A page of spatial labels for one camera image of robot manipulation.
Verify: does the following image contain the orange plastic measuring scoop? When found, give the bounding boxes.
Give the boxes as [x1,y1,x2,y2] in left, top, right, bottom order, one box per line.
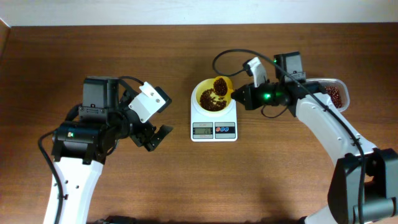
[213,76,233,101]

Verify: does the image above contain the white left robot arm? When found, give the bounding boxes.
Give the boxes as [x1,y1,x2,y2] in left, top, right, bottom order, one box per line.
[38,76,173,223]

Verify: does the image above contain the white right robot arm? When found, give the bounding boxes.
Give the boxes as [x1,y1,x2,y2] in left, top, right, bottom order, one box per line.
[232,52,397,223]

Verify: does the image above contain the red beans in bowl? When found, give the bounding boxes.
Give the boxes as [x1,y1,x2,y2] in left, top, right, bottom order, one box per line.
[200,89,227,111]

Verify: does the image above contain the white digital kitchen scale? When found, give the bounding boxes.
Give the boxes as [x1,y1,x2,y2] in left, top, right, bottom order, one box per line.
[190,78,238,142]

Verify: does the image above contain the yellow plastic bowl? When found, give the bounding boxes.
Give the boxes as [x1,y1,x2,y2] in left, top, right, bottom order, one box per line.
[192,77,233,113]

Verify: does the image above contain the clear container of red beans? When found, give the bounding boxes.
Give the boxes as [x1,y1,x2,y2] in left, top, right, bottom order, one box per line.
[307,78,350,112]

